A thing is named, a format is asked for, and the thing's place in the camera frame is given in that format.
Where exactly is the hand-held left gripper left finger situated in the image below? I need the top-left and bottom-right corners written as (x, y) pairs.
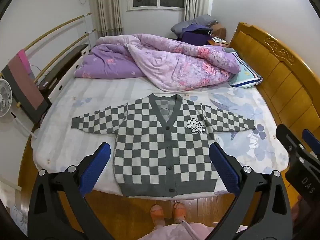
top-left (28, 142), bottom-right (115, 240)

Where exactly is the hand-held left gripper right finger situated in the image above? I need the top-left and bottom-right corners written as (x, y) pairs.
top-left (205, 142), bottom-right (293, 240)

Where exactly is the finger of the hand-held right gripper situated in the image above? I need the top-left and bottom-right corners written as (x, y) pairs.
top-left (301, 129), bottom-right (320, 153)
top-left (275, 124), bottom-right (301, 156)

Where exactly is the grey white checkered cardigan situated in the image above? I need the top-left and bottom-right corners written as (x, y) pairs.
top-left (71, 94), bottom-right (256, 197)

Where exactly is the person's right hand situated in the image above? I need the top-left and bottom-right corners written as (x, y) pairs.
top-left (291, 194), bottom-right (310, 221)

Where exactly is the white floral bed sheet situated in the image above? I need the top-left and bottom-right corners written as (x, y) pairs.
top-left (31, 76), bottom-right (289, 200)

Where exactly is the orange slipper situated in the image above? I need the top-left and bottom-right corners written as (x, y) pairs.
top-left (150, 204), bottom-right (165, 227)
top-left (172, 202), bottom-right (187, 223)

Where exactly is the teal striped pillow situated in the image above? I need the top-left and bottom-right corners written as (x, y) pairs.
top-left (229, 52), bottom-right (263, 88)

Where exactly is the person's pink clothing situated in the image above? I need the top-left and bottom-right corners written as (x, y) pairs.
top-left (137, 220), bottom-right (216, 240)

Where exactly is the black white cabinet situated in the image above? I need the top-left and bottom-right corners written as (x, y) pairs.
top-left (37, 44), bottom-right (90, 98)

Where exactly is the white standing fan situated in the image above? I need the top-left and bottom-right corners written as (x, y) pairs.
top-left (0, 78), bottom-right (38, 140)

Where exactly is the purple floral quilt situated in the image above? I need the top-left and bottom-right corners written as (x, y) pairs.
top-left (74, 33), bottom-right (242, 92)

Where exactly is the pink cloth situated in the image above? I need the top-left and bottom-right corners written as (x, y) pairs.
top-left (17, 49), bottom-right (35, 80)

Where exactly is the purple bag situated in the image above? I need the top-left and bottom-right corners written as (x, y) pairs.
top-left (182, 24), bottom-right (213, 46)

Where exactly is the grey pillow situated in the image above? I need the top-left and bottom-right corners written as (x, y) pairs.
top-left (171, 14), bottom-right (218, 34)

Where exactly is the beige striped curtain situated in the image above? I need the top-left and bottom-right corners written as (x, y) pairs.
top-left (184, 0), bottom-right (213, 22)
top-left (96, 0), bottom-right (124, 38)

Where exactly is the wooden wall rod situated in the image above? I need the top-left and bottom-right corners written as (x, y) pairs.
top-left (34, 29), bottom-right (97, 83)
top-left (24, 12), bottom-right (92, 52)

